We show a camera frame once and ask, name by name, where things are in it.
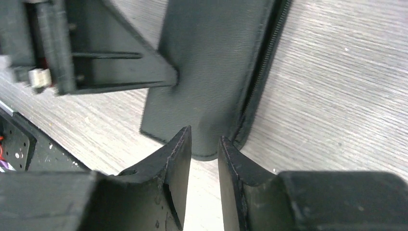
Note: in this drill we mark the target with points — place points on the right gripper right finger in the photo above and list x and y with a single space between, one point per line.
255 199

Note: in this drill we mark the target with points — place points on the black zipper tool case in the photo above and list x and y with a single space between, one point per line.
223 51

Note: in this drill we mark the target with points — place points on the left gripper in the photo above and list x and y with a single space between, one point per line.
88 45

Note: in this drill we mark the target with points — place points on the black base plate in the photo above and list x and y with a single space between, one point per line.
25 147

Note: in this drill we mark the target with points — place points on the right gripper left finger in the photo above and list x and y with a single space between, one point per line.
148 196

